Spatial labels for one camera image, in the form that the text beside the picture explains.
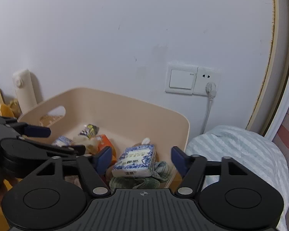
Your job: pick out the blue white tissue pack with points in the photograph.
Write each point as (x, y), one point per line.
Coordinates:
(136, 161)

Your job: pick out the white thermos bottle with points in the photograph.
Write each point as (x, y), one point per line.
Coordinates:
(24, 90)

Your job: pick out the orange cotton ball bottle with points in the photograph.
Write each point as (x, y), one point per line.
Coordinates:
(104, 142)

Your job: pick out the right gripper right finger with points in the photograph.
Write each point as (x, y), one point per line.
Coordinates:
(191, 169)

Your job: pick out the striped light blue blanket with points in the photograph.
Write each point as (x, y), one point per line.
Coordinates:
(250, 149)

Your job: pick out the long dark patterned box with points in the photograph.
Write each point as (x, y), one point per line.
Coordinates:
(90, 131)

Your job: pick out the packaged bread snack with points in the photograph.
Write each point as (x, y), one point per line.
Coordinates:
(62, 141)

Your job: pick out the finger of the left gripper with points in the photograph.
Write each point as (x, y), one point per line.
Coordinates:
(25, 128)
(24, 152)

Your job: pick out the white wall switch socket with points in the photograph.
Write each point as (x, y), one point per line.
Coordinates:
(189, 79)

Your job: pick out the white door frame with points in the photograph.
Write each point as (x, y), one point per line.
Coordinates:
(280, 64)

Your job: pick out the brown bear plush toy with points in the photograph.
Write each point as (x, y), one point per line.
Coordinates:
(10, 110)

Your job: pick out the beige plastic storage bin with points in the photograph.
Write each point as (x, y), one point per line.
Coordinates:
(125, 121)

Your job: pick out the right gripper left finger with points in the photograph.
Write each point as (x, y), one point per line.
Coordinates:
(91, 169)

